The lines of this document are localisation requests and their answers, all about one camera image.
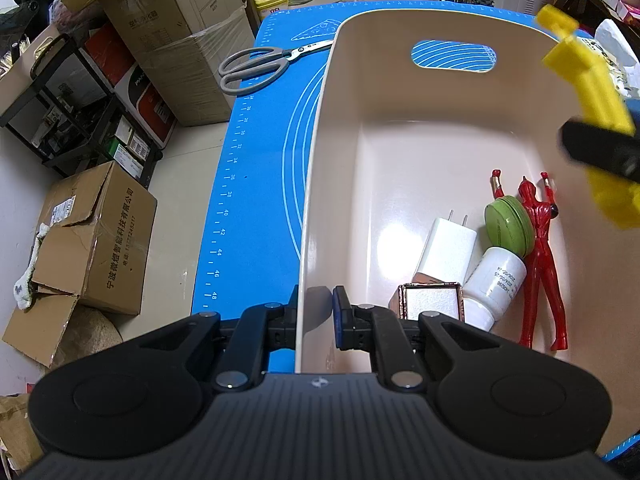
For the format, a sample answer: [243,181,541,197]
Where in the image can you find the black metal shelf rack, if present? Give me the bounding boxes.
[1,34,162,188]

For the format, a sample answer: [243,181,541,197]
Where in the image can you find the open cardboard box on floor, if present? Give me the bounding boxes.
[2,162,157,367]

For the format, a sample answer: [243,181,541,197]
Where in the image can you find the white charger plug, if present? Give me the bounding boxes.
[413,216,477,285]

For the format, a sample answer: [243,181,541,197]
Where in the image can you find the red superhero figurine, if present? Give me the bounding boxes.
[490,169,568,351]

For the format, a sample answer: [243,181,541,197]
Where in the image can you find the white tissue pack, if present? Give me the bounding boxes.
[584,18,640,100]

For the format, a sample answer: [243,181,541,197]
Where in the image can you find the cream plastic storage bin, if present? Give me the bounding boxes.
[295,10,639,451]

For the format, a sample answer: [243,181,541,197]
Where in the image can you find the blue silicone baking mat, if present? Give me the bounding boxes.
[193,1,537,372]

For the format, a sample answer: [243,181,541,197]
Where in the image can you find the grey handled scissors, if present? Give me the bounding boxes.
[218,40,333,96]

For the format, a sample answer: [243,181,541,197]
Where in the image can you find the large stacked cardboard box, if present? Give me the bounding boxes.
[100,0,255,126]

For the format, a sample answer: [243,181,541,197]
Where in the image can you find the white pill bottle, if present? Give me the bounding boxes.
[462,247,527,332]

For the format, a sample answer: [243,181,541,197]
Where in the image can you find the green round ointment tin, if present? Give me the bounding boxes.
[484,195,535,259]

